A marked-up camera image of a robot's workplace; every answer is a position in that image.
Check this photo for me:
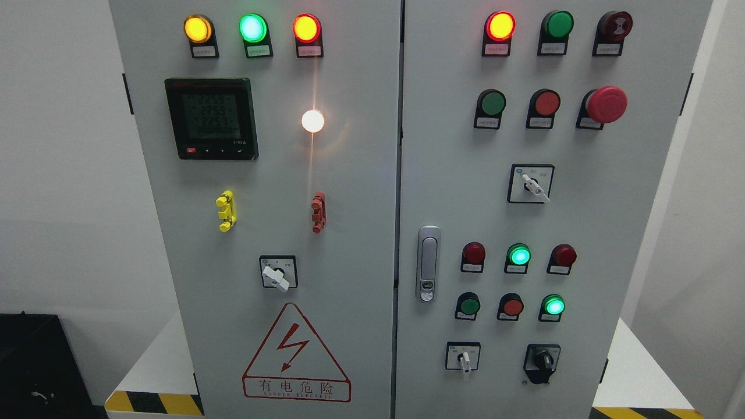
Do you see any black rotary knob switch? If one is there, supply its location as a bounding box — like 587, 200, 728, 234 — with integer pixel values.
523, 344, 561, 385

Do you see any red terminal connector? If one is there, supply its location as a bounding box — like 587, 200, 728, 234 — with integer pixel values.
310, 191, 327, 234

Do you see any white lit indicator light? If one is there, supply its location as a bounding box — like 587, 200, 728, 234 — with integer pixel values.
301, 109, 325, 134

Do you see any dark red indicator left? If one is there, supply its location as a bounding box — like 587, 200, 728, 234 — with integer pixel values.
460, 242, 486, 274

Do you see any dark red indicator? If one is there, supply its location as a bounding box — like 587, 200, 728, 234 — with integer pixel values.
547, 244, 577, 275
460, 242, 486, 274

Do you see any grey left cabinet door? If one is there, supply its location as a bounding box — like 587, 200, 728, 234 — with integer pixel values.
110, 1, 402, 418

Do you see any grey cabinet door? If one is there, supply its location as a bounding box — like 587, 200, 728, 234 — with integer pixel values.
110, 1, 402, 418
395, 1, 712, 418

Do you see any green push button lower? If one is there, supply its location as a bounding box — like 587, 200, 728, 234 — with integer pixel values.
454, 292, 481, 321

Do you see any green push button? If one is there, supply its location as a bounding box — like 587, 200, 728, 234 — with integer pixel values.
454, 292, 481, 321
473, 88, 506, 130

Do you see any yellow terminal connector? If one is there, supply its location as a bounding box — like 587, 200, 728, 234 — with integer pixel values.
215, 189, 236, 232

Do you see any green lit indicator middle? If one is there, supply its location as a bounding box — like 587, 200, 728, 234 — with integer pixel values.
505, 242, 531, 274

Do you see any green lit indicator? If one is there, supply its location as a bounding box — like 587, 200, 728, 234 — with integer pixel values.
239, 13, 274, 59
505, 242, 531, 274

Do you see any green push button upper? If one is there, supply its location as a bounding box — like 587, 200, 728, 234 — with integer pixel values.
473, 88, 506, 130

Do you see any red push button lower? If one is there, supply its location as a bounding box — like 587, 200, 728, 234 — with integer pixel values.
496, 293, 524, 321

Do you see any red push button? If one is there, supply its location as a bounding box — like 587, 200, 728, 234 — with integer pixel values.
496, 293, 524, 321
525, 88, 561, 129

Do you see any red electrical hazard sticker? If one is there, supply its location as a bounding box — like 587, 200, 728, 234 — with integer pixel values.
242, 302, 352, 403

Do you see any grey right cabinet door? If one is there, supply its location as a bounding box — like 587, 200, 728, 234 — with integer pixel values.
395, 1, 712, 418

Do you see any black digital power meter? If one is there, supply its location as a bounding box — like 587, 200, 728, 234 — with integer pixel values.
164, 79, 259, 160

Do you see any red-orange indicator light left door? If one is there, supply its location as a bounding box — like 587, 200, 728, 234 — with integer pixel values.
293, 13, 324, 58

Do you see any dark red indicator right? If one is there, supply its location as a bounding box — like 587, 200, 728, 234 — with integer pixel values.
547, 244, 577, 275

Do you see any red push button upper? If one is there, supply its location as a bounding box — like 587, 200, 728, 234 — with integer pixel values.
525, 88, 561, 129

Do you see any green lit button lower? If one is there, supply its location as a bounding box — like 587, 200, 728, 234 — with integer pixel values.
538, 294, 566, 322

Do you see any green lit indicator top left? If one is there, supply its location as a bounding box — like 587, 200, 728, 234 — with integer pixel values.
239, 13, 274, 59

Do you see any red lit indicator right door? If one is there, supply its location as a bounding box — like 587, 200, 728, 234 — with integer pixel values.
481, 10, 516, 56

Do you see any yellow indicator light top left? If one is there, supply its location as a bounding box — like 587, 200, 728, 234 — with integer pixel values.
183, 15, 220, 59

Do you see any red emergency stop button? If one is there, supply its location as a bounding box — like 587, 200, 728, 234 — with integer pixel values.
576, 86, 628, 130

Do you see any green indicator top right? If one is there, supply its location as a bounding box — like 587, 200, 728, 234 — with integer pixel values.
537, 10, 574, 56

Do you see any white platform with hazard stripes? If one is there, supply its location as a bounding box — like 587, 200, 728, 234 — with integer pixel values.
104, 313, 701, 418

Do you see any dark red buzzer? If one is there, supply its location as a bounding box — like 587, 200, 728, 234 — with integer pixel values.
593, 11, 633, 56

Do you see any black box lower left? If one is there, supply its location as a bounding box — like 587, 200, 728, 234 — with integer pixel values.
1, 312, 97, 418

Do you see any silver door lock handle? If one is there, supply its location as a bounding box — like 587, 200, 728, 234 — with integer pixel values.
417, 225, 441, 303

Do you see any white selector switch left door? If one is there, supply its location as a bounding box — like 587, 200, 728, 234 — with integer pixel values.
259, 255, 298, 293

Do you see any white selector switch upper right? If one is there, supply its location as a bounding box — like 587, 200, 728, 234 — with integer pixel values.
506, 164, 555, 204

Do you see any white selector switch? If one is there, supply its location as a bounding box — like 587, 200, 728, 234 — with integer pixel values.
445, 340, 481, 380
506, 164, 555, 204

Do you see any white selector switch lower right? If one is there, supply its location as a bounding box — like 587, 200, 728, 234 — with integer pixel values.
445, 340, 481, 380

